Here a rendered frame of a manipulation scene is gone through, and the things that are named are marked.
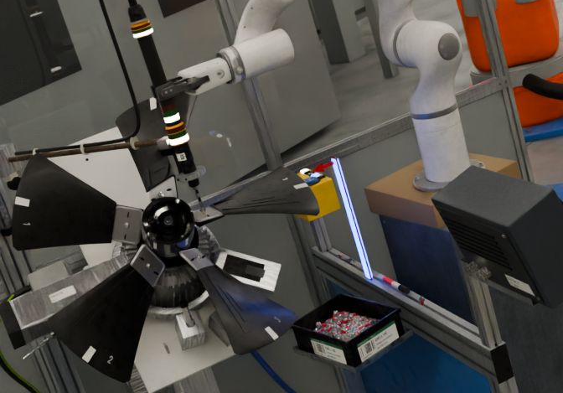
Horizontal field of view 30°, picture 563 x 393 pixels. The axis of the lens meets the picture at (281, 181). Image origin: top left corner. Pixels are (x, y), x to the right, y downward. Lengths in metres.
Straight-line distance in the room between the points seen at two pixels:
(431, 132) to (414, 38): 0.25
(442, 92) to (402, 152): 0.80
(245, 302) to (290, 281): 1.01
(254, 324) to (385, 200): 0.64
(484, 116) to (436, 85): 0.96
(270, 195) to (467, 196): 0.66
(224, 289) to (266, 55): 0.54
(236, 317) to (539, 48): 4.07
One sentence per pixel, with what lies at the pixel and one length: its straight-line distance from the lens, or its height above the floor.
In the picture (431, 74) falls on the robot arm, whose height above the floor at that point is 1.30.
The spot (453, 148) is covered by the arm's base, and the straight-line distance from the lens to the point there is 2.71.
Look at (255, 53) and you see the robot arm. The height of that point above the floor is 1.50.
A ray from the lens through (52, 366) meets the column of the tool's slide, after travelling 3.04.
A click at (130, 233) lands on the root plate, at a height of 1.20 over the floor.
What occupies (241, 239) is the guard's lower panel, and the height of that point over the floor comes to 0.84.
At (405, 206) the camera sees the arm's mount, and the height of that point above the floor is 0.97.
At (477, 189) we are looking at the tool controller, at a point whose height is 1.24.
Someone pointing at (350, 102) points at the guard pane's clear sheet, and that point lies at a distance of 3.34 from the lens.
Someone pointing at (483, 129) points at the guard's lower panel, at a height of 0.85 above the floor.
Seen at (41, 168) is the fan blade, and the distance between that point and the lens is 2.45.
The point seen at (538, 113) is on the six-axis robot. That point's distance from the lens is 6.16.
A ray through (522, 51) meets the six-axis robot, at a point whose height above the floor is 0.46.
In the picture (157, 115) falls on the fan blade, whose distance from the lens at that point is 2.54.
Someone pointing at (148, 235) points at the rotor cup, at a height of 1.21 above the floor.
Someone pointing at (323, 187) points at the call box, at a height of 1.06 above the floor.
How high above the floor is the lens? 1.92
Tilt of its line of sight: 17 degrees down
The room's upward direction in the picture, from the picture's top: 17 degrees counter-clockwise
